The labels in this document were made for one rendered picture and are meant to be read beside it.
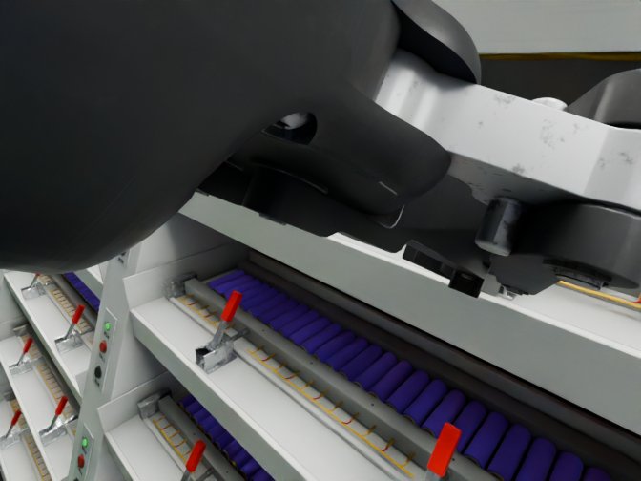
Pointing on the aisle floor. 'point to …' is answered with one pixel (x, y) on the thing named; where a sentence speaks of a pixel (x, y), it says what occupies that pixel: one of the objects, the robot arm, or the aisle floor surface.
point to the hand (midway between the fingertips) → (464, 250)
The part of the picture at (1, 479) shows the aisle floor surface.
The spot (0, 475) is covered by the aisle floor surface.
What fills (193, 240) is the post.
